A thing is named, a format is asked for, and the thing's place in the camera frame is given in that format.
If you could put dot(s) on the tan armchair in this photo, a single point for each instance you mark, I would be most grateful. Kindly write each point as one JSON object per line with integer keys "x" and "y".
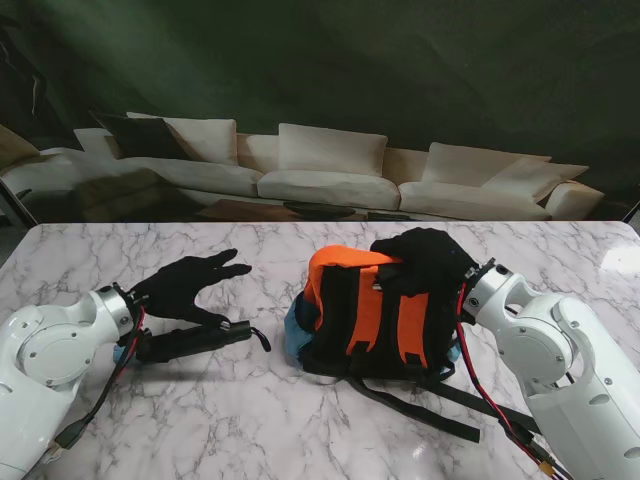
{"x": 15, "y": 147}

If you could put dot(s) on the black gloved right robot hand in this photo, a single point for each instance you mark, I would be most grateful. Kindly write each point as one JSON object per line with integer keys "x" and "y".
{"x": 430, "y": 260}

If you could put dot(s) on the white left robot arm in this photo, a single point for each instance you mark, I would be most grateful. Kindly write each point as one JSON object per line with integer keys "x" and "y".
{"x": 50, "y": 350}

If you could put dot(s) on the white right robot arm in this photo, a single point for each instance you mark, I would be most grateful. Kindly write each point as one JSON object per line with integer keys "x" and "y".
{"x": 550, "y": 350}

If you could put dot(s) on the orange and blue backpack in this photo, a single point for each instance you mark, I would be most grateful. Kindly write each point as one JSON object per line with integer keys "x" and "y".
{"x": 370, "y": 320}

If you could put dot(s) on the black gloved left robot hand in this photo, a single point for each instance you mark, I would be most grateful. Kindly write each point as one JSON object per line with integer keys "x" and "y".
{"x": 180, "y": 290}

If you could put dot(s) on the dark sofa cushion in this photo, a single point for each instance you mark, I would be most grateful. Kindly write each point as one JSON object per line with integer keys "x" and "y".
{"x": 140, "y": 137}

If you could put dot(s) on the cream sofa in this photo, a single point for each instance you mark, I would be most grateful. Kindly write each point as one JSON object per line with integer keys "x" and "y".
{"x": 325, "y": 185}

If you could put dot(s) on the dark wooden coffee table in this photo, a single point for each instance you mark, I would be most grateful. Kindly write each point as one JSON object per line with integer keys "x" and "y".
{"x": 240, "y": 209}

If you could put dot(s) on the black metal stand leg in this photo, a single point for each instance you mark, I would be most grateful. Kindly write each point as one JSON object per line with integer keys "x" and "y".
{"x": 17, "y": 202}
{"x": 631, "y": 212}

